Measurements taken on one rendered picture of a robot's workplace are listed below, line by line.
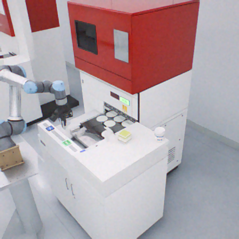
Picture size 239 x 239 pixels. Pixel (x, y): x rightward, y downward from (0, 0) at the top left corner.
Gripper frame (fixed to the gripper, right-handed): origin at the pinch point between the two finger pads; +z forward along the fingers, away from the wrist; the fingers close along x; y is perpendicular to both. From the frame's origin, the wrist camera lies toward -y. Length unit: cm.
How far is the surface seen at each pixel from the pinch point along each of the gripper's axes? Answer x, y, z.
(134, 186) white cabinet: -50, 22, 37
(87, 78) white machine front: 53, 59, -4
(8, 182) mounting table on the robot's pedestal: 7, -45, 28
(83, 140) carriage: 3.8, 16.9, 21.8
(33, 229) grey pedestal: 18, -38, 100
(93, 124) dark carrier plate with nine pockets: 14.5, 35.0, 19.8
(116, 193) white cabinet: -50, 6, 31
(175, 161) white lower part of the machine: -15, 116, 92
